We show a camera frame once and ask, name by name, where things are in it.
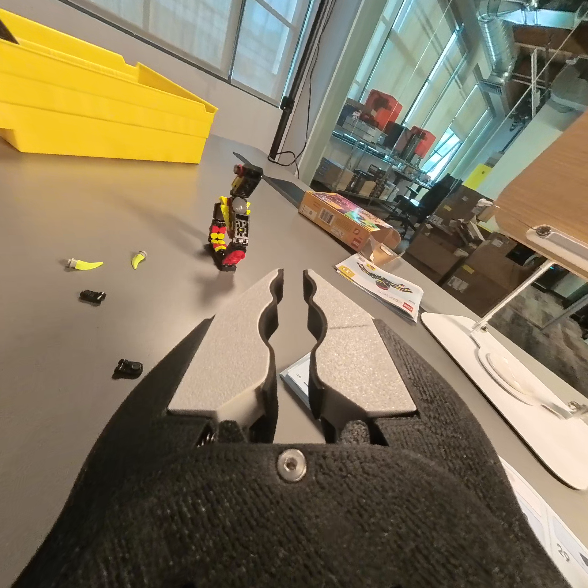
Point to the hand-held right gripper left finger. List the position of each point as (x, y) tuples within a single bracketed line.
[(225, 367)]

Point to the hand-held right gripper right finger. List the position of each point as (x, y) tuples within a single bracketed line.
[(363, 372)]

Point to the black red yellow lego model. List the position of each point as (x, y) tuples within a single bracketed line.
[(234, 229)]

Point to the yellow-green lego claw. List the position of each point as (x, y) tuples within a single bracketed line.
[(137, 261), (87, 265)]

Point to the yellow plastic bin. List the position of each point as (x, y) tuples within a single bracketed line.
[(92, 119)]

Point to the small black lego piece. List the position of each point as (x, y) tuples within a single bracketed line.
[(127, 369), (92, 296)]

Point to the orange cardboard lego box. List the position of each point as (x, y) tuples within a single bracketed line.
[(340, 220)]

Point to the open instruction booklet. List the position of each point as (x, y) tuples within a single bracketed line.
[(298, 376)]

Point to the closed instruction booklet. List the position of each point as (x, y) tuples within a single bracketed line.
[(381, 285)]

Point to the wooden board on white stand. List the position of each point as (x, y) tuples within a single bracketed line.
[(459, 349)]

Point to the stack of cardboard boxes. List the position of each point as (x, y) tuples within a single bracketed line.
[(468, 257)]

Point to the metal shelf rack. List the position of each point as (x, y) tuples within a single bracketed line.
[(367, 151)]

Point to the black stand pole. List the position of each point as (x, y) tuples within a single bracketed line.
[(298, 82)]

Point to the large grid window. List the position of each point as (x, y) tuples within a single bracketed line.
[(183, 27)]

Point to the dark flat base plate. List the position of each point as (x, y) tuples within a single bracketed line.
[(285, 188)]

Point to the silver ventilation duct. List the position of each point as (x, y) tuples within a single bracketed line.
[(496, 41)]

